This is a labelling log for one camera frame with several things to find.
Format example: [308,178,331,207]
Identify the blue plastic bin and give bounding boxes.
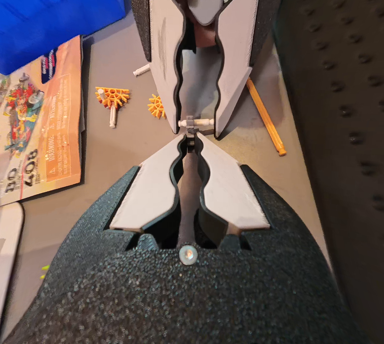
[0,0,126,76]

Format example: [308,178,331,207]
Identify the white rounded board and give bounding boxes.
[0,201,25,317]

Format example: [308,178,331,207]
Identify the grey snowflake connector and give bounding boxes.
[185,115,198,152]

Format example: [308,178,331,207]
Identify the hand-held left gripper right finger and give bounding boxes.
[195,133,270,234]

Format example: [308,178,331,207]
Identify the orange toy set bag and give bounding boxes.
[0,35,83,206]

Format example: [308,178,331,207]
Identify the person's right hand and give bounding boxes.
[193,18,218,48]

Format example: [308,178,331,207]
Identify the long yellow rod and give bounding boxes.
[246,77,287,157]

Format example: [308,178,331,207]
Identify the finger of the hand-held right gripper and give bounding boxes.
[214,0,259,140]
[149,0,186,134]

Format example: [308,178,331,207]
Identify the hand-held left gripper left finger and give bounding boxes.
[109,133,186,232]

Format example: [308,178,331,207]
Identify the black perforated panel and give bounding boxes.
[271,0,384,344]

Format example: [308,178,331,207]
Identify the yellow fan connector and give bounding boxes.
[148,94,166,119]
[95,86,130,108]

